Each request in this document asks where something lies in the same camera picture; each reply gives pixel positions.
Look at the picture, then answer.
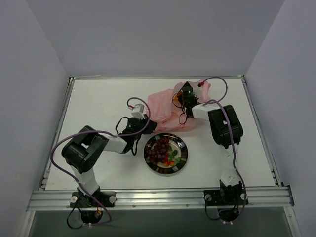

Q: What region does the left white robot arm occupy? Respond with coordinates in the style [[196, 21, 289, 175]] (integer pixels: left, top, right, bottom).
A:
[[61, 117, 157, 207]]

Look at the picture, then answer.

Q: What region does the dark red grape bunch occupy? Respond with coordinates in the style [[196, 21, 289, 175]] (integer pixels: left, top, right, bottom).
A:
[[148, 138, 170, 163]]

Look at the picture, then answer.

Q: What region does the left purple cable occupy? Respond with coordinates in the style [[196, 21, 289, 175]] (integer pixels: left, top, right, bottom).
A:
[[50, 97, 153, 226]]

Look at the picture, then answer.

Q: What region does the aluminium front rail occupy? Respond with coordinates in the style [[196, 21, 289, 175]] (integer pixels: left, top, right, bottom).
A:
[[27, 187, 294, 211]]

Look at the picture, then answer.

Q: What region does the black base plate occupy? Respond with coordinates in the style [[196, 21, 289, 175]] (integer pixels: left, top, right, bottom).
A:
[[203, 189, 249, 206], [69, 190, 117, 208]]

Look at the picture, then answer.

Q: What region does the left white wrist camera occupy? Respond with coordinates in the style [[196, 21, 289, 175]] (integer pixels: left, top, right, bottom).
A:
[[128, 104, 145, 119]]

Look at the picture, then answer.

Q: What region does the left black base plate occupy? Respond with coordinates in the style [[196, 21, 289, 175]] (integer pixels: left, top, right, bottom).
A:
[[69, 190, 117, 208]]

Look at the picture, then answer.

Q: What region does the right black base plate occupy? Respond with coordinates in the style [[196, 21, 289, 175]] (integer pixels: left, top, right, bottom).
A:
[[203, 189, 249, 206]]

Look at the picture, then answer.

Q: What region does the black rimmed ceramic plate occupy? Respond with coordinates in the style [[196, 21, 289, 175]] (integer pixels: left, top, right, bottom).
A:
[[144, 133, 188, 175]]

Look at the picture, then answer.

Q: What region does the pink plastic bag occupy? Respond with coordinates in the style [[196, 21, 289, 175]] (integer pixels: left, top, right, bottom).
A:
[[147, 82, 197, 132]]

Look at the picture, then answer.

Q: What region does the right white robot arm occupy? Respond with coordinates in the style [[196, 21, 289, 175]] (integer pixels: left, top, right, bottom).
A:
[[174, 81, 244, 205]]

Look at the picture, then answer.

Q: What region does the yellow orange fake fruit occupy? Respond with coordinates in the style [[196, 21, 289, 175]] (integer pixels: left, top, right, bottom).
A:
[[172, 92, 182, 104]]

